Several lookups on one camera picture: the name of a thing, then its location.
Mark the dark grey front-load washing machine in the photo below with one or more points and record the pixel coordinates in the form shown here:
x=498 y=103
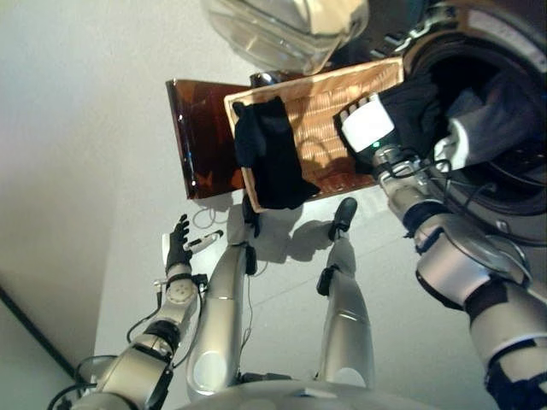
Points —
x=504 y=205

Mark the silver right robot leg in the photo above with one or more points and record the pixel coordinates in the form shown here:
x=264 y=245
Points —
x=346 y=316

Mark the silver robot torso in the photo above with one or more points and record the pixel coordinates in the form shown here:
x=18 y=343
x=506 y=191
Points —
x=299 y=397

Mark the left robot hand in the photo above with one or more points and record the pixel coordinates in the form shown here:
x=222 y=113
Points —
x=176 y=250

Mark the glossy brown stool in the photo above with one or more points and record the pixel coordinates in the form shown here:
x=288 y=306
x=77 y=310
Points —
x=201 y=141

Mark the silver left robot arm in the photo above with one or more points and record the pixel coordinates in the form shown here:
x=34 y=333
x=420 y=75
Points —
x=137 y=367

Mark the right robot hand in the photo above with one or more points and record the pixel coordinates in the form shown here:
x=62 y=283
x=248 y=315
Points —
x=367 y=126

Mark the large rectangular wicker laundry basket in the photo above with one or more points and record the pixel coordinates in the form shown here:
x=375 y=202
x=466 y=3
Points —
x=316 y=115

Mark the black navy garment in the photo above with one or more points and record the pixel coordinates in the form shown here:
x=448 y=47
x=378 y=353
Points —
x=273 y=162

